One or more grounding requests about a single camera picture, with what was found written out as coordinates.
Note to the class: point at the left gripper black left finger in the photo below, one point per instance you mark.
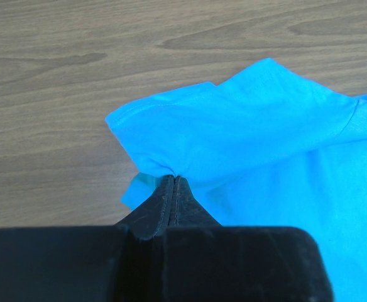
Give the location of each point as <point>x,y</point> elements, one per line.
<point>118,262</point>

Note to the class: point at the turquoise t shirt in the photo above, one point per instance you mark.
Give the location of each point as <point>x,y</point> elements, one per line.
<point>266,147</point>

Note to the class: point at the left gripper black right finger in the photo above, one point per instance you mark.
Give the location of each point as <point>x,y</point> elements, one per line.
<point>204,261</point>

